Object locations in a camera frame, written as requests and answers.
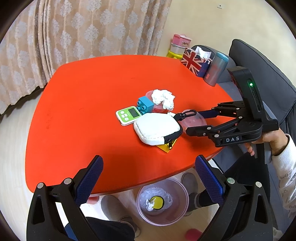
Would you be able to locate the person's right hand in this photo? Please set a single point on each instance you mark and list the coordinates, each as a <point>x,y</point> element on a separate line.
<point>276,141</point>

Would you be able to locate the white storage box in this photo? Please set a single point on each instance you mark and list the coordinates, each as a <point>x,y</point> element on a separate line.
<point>177,49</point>

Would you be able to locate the blue toy brick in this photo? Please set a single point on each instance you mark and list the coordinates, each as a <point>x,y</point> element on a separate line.
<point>144,105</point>

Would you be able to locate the white tissue sheet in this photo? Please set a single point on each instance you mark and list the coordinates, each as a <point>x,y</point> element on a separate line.
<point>203,52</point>

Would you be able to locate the green white timer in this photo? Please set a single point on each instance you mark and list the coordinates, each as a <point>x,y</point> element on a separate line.
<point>127,115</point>

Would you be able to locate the pink storage box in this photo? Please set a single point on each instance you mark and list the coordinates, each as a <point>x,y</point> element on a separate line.
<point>181,39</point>

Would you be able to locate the white zipper pouch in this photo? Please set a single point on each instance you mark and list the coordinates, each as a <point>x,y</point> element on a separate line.
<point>155,127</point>

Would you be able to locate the pink transparent bin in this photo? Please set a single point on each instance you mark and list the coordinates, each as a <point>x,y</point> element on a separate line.
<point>175,208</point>

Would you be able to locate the crumpled white tissue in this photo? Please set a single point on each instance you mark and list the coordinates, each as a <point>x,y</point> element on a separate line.
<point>163,97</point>
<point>148,197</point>

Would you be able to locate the person's left leg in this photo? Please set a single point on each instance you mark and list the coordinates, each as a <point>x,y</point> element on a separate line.
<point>111,229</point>

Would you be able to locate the yellow round lid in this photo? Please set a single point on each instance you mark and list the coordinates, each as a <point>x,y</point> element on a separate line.
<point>157,202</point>

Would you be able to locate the grey sofa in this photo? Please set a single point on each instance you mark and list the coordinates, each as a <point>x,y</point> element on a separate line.
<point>266,64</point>

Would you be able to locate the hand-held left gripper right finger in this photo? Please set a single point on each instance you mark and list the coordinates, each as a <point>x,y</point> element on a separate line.
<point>208,178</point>

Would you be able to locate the grey slipper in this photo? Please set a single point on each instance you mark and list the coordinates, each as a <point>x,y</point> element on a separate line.
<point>188,185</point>
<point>115,208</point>

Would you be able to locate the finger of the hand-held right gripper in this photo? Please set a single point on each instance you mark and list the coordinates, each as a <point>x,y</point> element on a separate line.
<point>209,114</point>
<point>198,130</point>

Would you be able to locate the person's right forearm white sleeve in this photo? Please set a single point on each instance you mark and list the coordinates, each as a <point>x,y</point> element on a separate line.
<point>286,171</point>

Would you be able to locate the beige patterned curtain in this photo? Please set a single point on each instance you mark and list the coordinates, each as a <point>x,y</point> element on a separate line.
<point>69,30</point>

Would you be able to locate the small red round object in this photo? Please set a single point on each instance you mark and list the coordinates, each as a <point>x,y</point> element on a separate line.
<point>93,200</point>

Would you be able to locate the red ball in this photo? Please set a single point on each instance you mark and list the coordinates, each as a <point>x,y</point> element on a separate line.
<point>193,234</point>

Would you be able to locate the yellow flat piece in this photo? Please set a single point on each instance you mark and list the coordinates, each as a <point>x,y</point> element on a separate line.
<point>165,148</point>

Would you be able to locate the teal grey tumbler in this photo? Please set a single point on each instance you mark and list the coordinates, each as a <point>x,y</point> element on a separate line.
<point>215,69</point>

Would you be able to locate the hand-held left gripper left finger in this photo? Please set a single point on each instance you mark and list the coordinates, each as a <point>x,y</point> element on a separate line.
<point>92,176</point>

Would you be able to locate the flag print tissue box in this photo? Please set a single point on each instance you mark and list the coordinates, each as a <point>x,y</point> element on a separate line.
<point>192,61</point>

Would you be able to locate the yellow plastic stool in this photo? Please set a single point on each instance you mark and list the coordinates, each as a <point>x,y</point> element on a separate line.
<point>173,55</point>

